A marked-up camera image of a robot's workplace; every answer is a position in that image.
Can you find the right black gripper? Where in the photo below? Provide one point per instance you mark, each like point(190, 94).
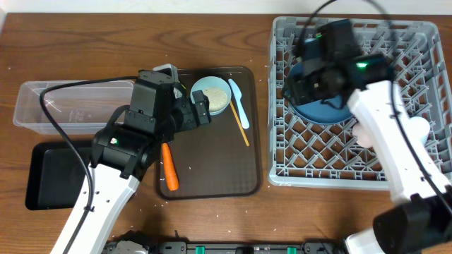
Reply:
point(295, 89)

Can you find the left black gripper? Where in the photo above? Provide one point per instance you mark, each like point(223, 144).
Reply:
point(193, 111)

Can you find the cooked white rice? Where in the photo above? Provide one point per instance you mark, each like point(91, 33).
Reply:
point(217, 98)

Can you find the light blue bowl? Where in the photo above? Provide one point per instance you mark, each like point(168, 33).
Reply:
point(212, 81)

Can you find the dark blue plate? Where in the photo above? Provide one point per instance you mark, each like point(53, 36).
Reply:
point(318, 113)

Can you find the pink cup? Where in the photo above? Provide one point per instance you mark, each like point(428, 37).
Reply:
point(362, 139)

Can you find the light blue cup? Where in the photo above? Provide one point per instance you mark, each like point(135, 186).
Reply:
point(420, 127)

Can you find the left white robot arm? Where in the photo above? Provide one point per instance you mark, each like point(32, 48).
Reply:
point(122, 152)

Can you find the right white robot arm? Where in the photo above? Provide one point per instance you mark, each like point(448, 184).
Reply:
point(421, 194)

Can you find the grey dishwasher rack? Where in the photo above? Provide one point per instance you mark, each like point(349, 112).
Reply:
point(307, 154)

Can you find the black waste bin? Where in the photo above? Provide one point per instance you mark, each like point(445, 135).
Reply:
point(55, 177)

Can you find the wooden chopstick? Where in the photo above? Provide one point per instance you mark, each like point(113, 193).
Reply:
point(239, 125)

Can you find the light blue plastic knife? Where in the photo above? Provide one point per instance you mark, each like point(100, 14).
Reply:
point(238, 98)

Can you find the brown serving tray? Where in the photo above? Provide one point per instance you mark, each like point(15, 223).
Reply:
point(217, 160)

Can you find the orange carrot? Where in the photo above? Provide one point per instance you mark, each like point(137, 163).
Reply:
point(169, 168)

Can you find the clear plastic bin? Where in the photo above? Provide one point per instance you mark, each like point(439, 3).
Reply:
point(80, 110)

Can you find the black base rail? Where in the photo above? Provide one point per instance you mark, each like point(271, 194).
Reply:
point(138, 242)

